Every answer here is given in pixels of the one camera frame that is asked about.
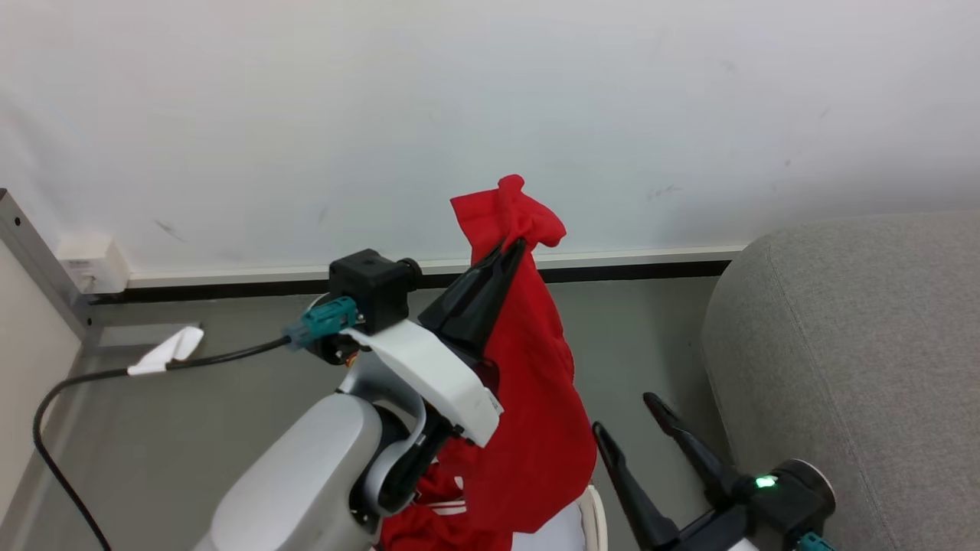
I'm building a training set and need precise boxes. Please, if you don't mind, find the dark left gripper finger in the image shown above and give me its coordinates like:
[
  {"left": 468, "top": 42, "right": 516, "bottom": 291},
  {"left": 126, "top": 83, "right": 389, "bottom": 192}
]
[
  {"left": 417, "top": 246, "right": 508, "bottom": 345},
  {"left": 459, "top": 237, "right": 529, "bottom": 362}
]

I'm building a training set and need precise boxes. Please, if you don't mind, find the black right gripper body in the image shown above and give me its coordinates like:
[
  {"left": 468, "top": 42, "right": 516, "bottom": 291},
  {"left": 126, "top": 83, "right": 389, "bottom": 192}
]
[{"left": 665, "top": 458, "right": 837, "bottom": 551}]

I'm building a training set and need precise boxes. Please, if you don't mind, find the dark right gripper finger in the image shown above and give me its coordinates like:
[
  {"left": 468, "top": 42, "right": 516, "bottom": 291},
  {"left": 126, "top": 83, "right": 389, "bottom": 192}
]
[
  {"left": 642, "top": 392, "right": 742, "bottom": 507},
  {"left": 592, "top": 421, "right": 682, "bottom": 551}
]

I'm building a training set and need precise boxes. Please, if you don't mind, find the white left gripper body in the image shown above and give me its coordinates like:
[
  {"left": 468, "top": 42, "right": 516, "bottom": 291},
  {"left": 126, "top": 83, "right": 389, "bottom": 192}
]
[{"left": 343, "top": 319, "right": 505, "bottom": 492}]

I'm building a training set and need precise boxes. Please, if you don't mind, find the red clothing with white stripes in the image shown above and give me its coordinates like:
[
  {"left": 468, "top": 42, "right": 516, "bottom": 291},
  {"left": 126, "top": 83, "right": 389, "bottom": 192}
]
[{"left": 381, "top": 174, "right": 599, "bottom": 551}]

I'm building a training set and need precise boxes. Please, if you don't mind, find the white cloth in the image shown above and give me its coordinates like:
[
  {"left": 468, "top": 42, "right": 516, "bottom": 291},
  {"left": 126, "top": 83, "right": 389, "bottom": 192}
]
[{"left": 511, "top": 501, "right": 589, "bottom": 551}]

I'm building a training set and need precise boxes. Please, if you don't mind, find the white black baseboard strip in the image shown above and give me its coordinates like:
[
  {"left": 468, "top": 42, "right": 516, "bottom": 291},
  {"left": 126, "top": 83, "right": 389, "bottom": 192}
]
[{"left": 90, "top": 245, "right": 748, "bottom": 304}]

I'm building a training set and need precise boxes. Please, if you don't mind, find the grey fabric sofa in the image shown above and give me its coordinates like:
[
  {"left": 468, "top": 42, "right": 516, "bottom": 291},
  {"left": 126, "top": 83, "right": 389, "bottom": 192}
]
[{"left": 700, "top": 212, "right": 980, "bottom": 551}]

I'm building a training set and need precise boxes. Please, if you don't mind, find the white tape label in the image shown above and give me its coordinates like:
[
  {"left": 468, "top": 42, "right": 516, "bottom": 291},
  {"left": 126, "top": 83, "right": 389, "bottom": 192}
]
[{"left": 126, "top": 325, "right": 206, "bottom": 377}]

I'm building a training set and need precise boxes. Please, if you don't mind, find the white wall outlet box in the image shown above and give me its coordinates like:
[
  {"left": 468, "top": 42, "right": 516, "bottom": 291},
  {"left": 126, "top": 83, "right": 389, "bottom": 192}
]
[{"left": 56, "top": 234, "right": 132, "bottom": 296}]

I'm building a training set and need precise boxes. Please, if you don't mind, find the thin black cable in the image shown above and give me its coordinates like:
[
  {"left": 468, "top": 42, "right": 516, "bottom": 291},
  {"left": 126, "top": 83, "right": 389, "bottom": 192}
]
[{"left": 32, "top": 336, "right": 293, "bottom": 551}]

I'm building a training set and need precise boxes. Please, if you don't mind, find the grey metal post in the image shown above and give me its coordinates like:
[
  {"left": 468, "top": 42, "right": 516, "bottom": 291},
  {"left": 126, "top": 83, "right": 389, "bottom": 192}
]
[{"left": 0, "top": 187, "right": 102, "bottom": 347}]

